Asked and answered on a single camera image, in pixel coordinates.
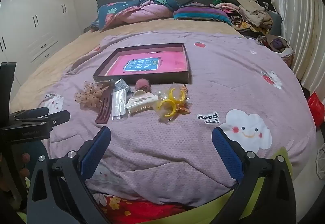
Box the white wardrobe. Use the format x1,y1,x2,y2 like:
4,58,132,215
0,0,84,98

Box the long clear plastic packet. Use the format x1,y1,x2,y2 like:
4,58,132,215
111,88,129,120

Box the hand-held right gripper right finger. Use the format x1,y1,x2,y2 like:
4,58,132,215
212,126,296,224

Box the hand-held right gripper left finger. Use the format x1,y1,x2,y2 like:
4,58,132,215
27,126,112,224

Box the yellow-green cloth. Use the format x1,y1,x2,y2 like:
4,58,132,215
19,146,288,224

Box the person's left hand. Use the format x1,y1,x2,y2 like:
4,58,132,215
19,152,31,176

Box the blue and pink quilt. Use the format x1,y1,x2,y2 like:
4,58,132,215
90,0,181,32

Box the yellow hoop earrings packet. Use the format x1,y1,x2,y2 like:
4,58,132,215
155,83,191,124

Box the striped pillow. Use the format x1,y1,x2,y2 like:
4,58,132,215
173,3,233,27

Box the tan bed sheet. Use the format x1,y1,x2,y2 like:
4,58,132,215
10,17,244,113

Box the bag of clothes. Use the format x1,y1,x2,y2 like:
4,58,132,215
256,35,295,65

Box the purple printed blanket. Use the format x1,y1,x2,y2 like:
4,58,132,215
38,29,318,204

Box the pile of clothes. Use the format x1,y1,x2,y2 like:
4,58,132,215
211,0,282,37

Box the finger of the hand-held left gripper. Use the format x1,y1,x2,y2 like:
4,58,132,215
15,110,71,128
10,107,50,119

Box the red floral cloth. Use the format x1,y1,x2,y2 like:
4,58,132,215
93,194,188,224

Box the small silver bead packet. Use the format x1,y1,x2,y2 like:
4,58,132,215
114,79,131,94

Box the polka dot bow hair clip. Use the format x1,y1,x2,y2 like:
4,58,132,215
74,81,108,109

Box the white claw hair clip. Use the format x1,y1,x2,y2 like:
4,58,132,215
126,89,158,115

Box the white curtain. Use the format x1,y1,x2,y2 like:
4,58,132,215
268,0,325,103

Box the pink book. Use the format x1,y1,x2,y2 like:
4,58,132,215
108,51,186,76

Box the shallow brown cardboard box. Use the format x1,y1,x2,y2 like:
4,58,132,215
93,43,191,85

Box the maroon hair clip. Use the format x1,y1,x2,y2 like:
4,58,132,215
95,86,113,124

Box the pink pompom hair tie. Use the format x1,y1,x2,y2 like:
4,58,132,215
134,79,153,93

